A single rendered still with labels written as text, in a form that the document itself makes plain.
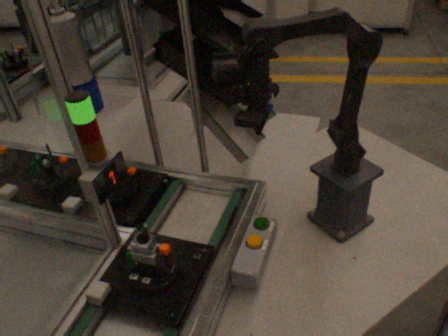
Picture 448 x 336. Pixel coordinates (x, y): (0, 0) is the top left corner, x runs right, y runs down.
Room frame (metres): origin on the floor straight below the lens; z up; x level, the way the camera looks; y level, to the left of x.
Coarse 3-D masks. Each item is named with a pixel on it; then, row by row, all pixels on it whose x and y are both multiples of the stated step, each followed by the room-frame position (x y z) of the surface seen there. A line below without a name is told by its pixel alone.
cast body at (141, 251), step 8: (136, 240) 0.69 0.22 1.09; (144, 240) 0.68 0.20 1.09; (152, 240) 0.69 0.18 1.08; (128, 248) 0.71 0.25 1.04; (136, 248) 0.67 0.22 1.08; (144, 248) 0.67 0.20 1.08; (152, 248) 0.68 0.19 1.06; (136, 256) 0.68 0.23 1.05; (144, 256) 0.67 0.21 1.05; (152, 256) 0.66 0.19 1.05; (160, 256) 0.68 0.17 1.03; (152, 264) 0.66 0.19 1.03
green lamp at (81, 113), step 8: (88, 96) 0.80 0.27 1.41; (72, 104) 0.77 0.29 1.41; (80, 104) 0.77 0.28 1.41; (88, 104) 0.78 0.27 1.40; (72, 112) 0.77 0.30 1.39; (80, 112) 0.77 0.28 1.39; (88, 112) 0.78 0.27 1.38; (72, 120) 0.78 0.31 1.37; (80, 120) 0.77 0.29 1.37; (88, 120) 0.77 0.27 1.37
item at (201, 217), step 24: (168, 192) 1.02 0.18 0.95; (192, 192) 1.04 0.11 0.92; (240, 192) 0.99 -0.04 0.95; (168, 216) 0.94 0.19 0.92; (192, 216) 0.93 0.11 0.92; (216, 216) 0.92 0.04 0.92; (192, 240) 0.83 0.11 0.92; (216, 240) 0.80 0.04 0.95; (72, 312) 0.60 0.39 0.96; (96, 312) 0.60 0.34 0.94
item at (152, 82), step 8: (56, 0) 2.10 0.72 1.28; (144, 24) 1.95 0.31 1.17; (144, 32) 1.94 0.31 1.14; (144, 40) 1.94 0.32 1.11; (144, 48) 1.94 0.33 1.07; (144, 64) 1.95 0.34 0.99; (152, 64) 1.96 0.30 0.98; (152, 72) 1.95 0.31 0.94; (168, 72) 2.09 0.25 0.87; (104, 80) 2.04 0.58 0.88; (112, 80) 2.02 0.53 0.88; (120, 80) 2.01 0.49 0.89; (128, 80) 1.99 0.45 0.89; (136, 80) 1.98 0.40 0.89; (152, 80) 1.94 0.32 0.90; (160, 80) 2.00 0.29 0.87
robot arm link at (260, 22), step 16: (304, 16) 0.91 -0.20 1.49; (320, 16) 0.89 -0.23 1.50; (336, 16) 0.89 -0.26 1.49; (256, 32) 0.86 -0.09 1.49; (272, 32) 0.87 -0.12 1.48; (288, 32) 0.88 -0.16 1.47; (304, 32) 0.88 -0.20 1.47; (320, 32) 0.89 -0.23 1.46; (352, 32) 0.88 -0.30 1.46; (368, 32) 0.88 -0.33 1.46; (272, 48) 0.87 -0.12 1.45; (368, 48) 0.88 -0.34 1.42
